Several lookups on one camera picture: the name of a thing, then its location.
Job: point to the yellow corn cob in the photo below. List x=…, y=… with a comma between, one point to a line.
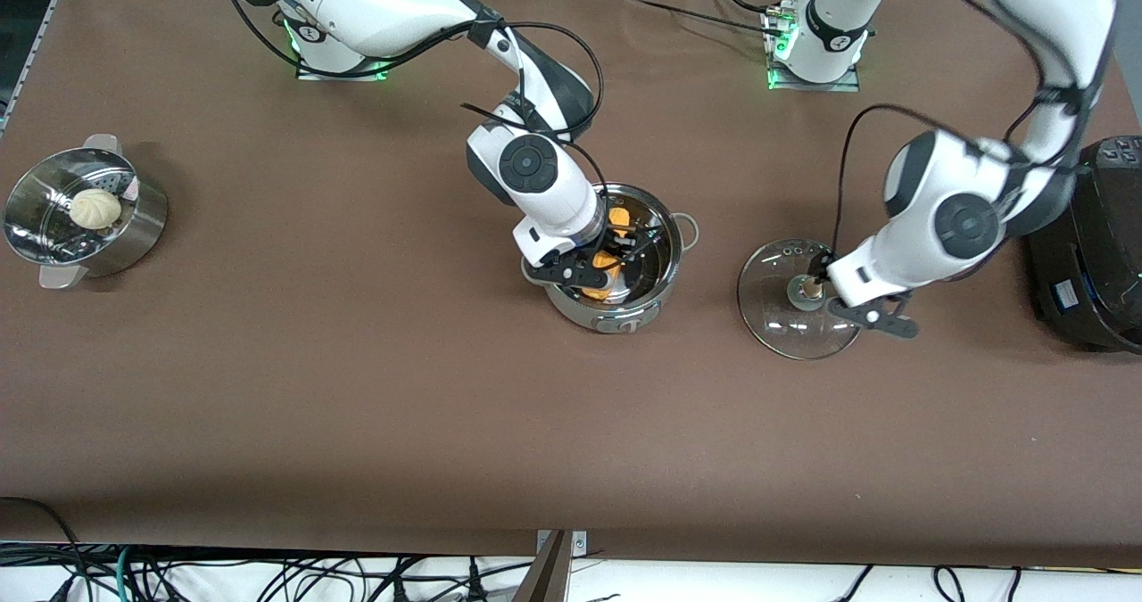
x=599, y=279

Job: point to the glass pot lid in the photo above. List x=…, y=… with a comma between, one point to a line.
x=785, y=325

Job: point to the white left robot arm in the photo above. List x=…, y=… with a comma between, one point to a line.
x=1053, y=13

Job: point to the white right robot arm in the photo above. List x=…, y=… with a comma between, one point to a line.
x=384, y=4

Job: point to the stainless steel cooking pot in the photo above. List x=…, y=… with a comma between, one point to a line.
x=624, y=321

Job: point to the stainless steel steamer pot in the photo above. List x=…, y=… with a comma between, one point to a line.
x=134, y=227

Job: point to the black round appliance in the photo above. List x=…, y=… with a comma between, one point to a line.
x=1097, y=254

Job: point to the dark metal strut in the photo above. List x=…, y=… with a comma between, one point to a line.
x=546, y=580

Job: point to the white steamed bun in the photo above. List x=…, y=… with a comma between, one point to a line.
x=94, y=208

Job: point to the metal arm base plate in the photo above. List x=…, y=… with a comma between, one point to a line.
x=848, y=85
x=339, y=75

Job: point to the silver table bracket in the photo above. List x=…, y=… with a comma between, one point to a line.
x=578, y=544

